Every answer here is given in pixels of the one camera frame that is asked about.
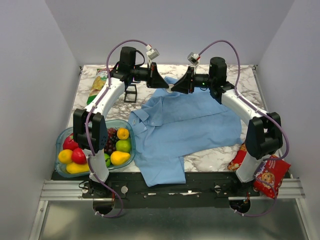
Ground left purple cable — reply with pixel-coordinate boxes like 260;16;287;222
84;39;151;219

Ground red cookie bag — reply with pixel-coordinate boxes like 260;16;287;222
227;143;291;199

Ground purple cable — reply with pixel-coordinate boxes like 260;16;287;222
197;39;291;218
84;39;151;219

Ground green apple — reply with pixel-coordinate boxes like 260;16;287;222
115;139;132;153

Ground yellow lemon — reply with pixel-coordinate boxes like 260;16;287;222
58;149;73;164

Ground red dragon fruit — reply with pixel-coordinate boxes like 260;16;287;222
62;133;79;151

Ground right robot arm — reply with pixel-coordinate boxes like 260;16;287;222
169;57;283;196

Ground aluminium rail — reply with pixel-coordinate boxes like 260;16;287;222
40;178;306;202

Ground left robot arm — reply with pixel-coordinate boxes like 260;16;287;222
73;45;169;198

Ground yellow pear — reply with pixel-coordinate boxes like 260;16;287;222
110;151;131;166

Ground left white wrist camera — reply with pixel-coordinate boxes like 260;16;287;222
145;44;160;67

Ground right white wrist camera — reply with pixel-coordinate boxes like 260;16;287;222
187;52;201;72

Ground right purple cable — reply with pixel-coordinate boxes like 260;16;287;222
197;39;291;218

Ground red apple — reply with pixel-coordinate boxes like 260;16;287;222
71;147;87;165

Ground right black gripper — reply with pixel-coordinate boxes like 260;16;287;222
171;66;215;95

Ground teal plastic fruit bowl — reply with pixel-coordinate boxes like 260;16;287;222
54;119;136;178

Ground blue short-sleeved shirt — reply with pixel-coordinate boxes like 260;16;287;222
128;89;242;187

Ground yellow mango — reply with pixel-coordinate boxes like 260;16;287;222
66;162;90;174

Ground green chips bag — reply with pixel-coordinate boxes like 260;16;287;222
86;68;109;105

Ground small orange fruit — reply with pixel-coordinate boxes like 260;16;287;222
116;127;130;140

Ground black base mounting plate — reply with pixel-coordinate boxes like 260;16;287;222
51;171;261;210

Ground black rectangular frame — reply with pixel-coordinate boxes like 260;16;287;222
124;84;138;103

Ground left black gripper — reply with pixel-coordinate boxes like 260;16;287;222
130;62;170;89

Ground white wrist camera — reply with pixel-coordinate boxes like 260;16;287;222
187;52;201;72
145;44;160;67

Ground dark purple grape bunch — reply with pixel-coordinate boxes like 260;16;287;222
104;127;119;156

